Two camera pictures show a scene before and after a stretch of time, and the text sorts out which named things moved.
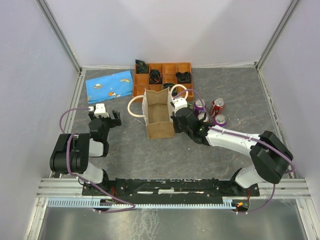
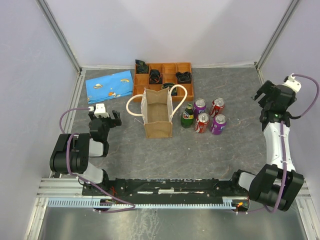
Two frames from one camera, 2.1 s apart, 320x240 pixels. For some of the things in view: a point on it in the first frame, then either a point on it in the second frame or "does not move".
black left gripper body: [106, 123] does not move
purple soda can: [220, 120] does not move
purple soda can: [198, 107] does not move
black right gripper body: [177, 127] -> [291, 101]
